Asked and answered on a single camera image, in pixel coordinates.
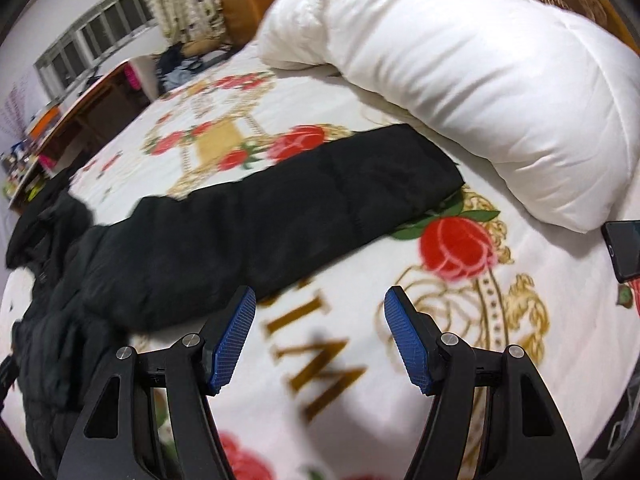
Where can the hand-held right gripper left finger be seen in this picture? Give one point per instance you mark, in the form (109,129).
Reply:
(232,340)

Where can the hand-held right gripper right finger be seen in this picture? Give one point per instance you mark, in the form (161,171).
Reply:
(407,340)

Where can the black puffer jacket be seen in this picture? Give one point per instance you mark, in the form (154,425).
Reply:
(250,210)

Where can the pile of dark clothes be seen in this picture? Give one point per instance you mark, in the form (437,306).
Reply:
(185,67)

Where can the rose printed blanket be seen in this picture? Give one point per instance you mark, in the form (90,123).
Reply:
(350,310)

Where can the black smartphone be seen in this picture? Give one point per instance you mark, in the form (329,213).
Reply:
(625,250)

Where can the clutter of small bottles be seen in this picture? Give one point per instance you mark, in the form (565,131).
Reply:
(20,165)

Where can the wooden desk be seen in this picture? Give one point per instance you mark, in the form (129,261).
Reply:
(95,95)

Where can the white duvet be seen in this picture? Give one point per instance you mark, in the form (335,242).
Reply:
(450,60)

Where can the orange box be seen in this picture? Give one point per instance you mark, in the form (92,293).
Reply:
(44,121)

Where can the wooden headboard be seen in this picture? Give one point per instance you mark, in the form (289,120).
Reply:
(240,0)

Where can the window with metal frame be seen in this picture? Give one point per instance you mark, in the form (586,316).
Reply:
(90,35)

